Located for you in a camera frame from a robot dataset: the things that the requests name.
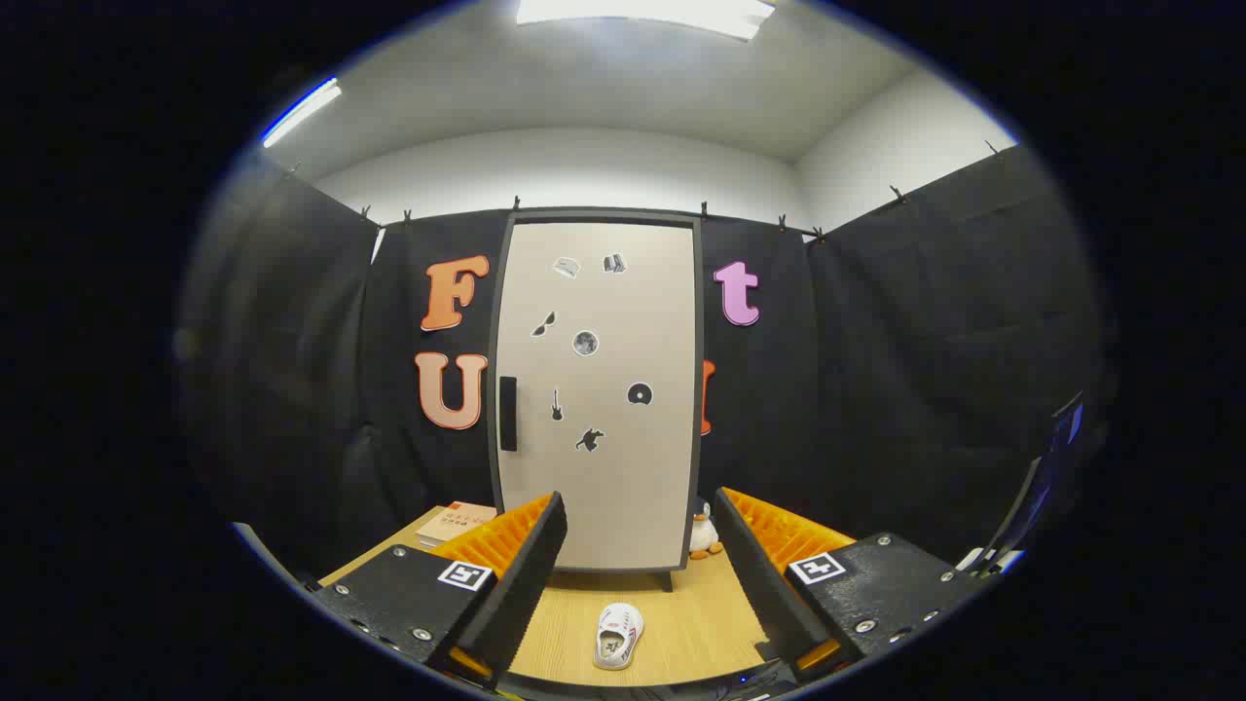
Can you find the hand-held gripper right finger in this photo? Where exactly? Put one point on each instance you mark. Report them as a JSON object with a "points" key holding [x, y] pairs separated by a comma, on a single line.
{"points": [[750, 565]]}

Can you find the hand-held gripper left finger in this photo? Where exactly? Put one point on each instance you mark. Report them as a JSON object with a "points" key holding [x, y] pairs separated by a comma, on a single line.
{"points": [[531, 565]]}

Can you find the white shoe red logo tongue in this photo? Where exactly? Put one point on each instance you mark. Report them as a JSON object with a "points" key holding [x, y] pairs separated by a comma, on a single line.
{"points": [[618, 638]]}

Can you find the dark grey shoe cabinet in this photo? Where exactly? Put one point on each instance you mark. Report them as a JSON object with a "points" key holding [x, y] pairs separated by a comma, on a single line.
{"points": [[604, 214]]}

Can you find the stack of books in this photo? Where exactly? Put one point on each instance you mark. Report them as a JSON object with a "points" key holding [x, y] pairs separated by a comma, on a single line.
{"points": [[453, 521]]}

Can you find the black backdrop cloth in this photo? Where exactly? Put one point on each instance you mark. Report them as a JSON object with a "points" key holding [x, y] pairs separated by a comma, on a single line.
{"points": [[876, 389]]}

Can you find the white desk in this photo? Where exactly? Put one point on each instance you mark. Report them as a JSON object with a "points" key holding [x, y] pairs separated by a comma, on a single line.
{"points": [[1007, 562]]}

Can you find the black computer monitor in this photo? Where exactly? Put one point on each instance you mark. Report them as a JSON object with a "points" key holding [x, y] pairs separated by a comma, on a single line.
{"points": [[1066, 433]]}

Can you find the wide ceiling light panel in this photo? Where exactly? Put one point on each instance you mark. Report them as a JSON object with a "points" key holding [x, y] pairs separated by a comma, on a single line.
{"points": [[642, 12]]}

